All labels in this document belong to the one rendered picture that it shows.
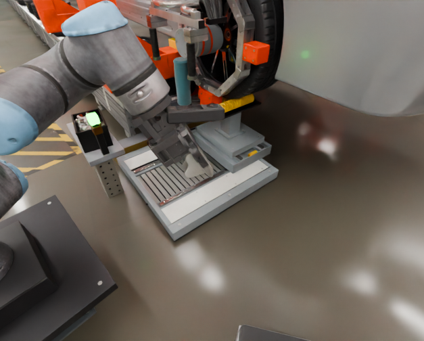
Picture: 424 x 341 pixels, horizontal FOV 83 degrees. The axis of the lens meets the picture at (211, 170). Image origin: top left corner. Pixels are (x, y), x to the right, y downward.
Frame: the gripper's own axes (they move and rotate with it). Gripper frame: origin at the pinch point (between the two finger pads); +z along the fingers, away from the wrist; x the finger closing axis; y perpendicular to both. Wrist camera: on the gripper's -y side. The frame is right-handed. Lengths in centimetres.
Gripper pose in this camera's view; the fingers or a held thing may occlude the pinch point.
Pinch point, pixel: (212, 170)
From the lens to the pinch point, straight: 56.5
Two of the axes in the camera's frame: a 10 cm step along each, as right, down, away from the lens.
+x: 2.2, 5.0, -8.4
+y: -8.5, 5.2, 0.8
